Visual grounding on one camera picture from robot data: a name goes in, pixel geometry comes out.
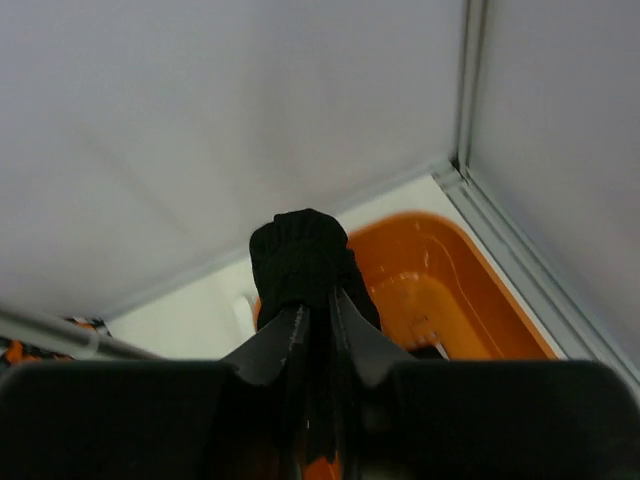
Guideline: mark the silver clothes rack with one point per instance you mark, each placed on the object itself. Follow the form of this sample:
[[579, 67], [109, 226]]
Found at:
[[155, 332]]

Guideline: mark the black shorts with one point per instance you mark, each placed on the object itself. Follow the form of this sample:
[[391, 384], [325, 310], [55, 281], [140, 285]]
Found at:
[[297, 259]]

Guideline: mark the orange plastic basket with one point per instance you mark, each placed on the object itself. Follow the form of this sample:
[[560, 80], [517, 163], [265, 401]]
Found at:
[[437, 298]]

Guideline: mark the orange camouflage shorts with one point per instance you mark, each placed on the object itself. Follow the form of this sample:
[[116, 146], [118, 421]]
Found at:
[[14, 351]]

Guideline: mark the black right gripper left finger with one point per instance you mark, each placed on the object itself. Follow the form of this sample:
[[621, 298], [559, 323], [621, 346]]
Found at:
[[235, 418]]

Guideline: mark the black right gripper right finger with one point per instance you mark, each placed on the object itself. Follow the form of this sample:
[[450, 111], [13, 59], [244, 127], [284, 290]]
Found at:
[[400, 417]]

